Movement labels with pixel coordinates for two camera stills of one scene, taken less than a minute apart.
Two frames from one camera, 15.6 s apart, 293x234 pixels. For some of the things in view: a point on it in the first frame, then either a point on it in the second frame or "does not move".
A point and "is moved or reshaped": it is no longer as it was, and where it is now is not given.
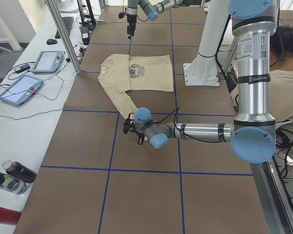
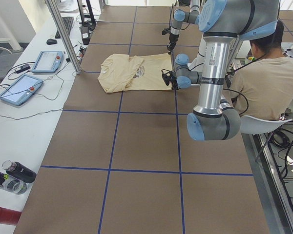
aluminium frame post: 56,17 does not move
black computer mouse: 50,41 does not move
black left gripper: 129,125 -> 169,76
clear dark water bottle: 16,186 does not move
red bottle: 1,215 does not move
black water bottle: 19,170 does not move
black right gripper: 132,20 -> 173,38
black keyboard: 68,21 does not move
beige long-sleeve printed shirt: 121,73 is moved or reshaped
